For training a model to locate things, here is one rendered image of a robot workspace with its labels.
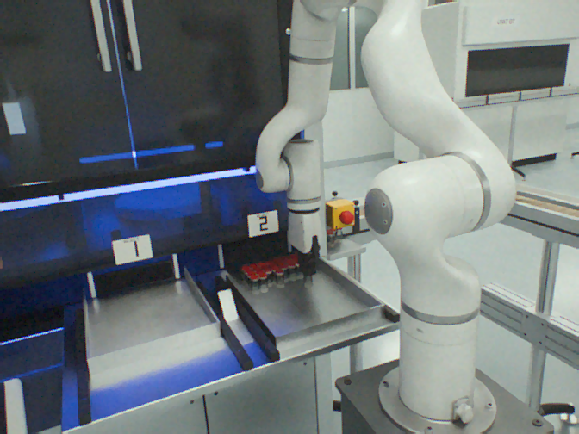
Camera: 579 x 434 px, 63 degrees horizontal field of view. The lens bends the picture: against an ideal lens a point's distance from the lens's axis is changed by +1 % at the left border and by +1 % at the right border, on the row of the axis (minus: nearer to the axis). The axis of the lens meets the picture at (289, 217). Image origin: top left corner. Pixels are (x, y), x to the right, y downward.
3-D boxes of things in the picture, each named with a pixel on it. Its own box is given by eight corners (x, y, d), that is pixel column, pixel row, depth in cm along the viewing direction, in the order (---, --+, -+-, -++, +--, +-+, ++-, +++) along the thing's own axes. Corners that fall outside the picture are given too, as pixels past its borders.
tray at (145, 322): (84, 300, 119) (82, 288, 118) (186, 276, 129) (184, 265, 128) (90, 375, 89) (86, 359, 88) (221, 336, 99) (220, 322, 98)
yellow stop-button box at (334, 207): (321, 223, 141) (320, 201, 139) (342, 219, 144) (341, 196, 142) (334, 230, 135) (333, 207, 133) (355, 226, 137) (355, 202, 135)
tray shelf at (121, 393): (65, 313, 118) (63, 306, 117) (311, 253, 144) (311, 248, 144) (62, 443, 76) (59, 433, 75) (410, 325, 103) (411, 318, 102)
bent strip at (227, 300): (220, 314, 108) (217, 292, 106) (233, 311, 109) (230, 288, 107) (240, 344, 96) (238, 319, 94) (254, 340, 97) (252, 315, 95)
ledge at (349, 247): (308, 246, 150) (308, 241, 150) (343, 238, 155) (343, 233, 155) (329, 261, 138) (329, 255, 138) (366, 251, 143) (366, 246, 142)
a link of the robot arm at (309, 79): (269, 62, 88) (264, 201, 104) (341, 58, 94) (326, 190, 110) (251, 52, 94) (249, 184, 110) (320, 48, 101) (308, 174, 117)
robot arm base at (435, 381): (523, 419, 75) (534, 318, 69) (425, 461, 68) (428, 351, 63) (442, 356, 92) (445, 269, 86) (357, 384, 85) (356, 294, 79)
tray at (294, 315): (227, 286, 122) (225, 274, 121) (314, 264, 132) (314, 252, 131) (277, 352, 93) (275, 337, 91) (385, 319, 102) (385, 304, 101)
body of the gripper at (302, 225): (281, 201, 115) (283, 243, 119) (299, 212, 106) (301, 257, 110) (308, 196, 118) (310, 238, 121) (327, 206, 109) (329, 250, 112)
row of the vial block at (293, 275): (247, 288, 119) (245, 272, 118) (309, 273, 126) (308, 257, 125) (250, 292, 118) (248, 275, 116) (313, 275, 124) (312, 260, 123)
